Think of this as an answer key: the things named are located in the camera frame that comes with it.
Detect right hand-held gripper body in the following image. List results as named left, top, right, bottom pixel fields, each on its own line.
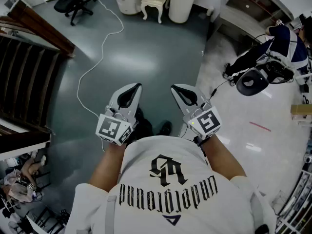
left=182, top=101, right=223, bottom=140

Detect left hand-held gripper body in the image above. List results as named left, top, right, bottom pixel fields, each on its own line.
left=96, top=105, right=139, bottom=146

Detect white round table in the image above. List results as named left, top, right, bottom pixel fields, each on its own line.
left=111, top=0, right=198, bottom=24

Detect person's right forearm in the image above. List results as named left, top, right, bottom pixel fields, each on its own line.
left=197, top=133, right=246, bottom=183

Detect person's left forearm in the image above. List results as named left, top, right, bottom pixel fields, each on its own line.
left=89, top=140, right=128, bottom=193

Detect person's left black shoe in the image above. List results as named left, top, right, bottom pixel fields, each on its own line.
left=135, top=107, right=147, bottom=122

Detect person's black shoe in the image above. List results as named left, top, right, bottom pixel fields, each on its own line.
left=135, top=107, right=147, bottom=122
left=156, top=120, right=173, bottom=137

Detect black trousers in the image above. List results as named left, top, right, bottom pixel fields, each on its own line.
left=131, top=113, right=161, bottom=143

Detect person's right black shoe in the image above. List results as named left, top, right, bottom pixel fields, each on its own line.
left=156, top=120, right=173, bottom=137

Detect grey wooden cabinet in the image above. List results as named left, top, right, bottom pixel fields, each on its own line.
left=207, top=0, right=295, bottom=57

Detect white printed t-shirt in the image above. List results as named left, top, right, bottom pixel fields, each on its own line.
left=64, top=135, right=277, bottom=234

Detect brown cardboard box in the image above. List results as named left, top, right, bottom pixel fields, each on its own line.
left=291, top=104, right=312, bottom=115

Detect black office chair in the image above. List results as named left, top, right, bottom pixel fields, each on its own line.
left=48, top=0, right=97, bottom=26

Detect pink cloth bundle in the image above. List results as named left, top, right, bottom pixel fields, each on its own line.
left=3, top=171, right=34, bottom=203

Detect white shelf rack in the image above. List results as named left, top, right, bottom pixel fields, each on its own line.
left=275, top=155, right=312, bottom=234

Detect black cable with adapter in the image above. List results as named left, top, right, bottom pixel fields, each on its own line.
left=210, top=79, right=236, bottom=98

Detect white floor cable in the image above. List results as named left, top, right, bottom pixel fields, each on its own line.
left=76, top=0, right=125, bottom=118

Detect white chest strap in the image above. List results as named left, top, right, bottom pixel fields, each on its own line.
left=104, top=195, right=118, bottom=234

